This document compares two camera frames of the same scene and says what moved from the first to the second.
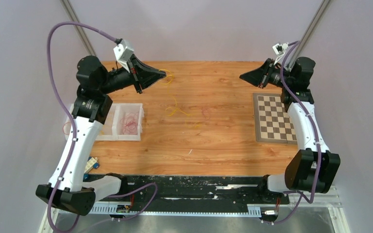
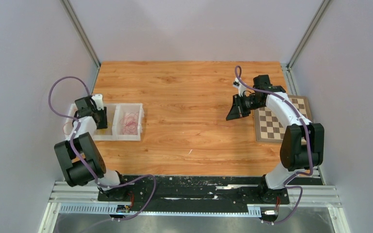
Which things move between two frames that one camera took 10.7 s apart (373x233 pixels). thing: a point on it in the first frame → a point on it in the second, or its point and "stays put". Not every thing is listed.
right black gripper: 258,77 → 237,110
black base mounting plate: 226,189 stays put
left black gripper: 146,75 → 104,124
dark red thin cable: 129,122 stays put
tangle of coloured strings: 63,128 stays put
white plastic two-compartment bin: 125,122 stays put
